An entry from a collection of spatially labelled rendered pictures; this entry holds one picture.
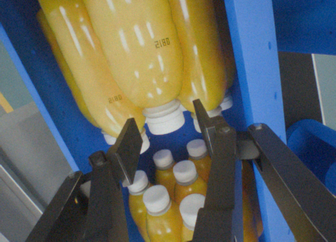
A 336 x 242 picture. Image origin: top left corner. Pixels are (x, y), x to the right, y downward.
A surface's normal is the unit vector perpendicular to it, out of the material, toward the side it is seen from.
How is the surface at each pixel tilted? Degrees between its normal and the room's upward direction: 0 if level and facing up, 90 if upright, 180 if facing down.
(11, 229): 90
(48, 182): 90
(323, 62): 0
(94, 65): 6
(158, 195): 90
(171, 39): 54
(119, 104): 21
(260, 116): 36
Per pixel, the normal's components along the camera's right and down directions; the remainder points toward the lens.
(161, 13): 0.74, 0.21
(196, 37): 0.12, 0.32
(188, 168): -0.29, -0.90
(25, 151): 0.91, -0.38
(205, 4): 0.58, 0.11
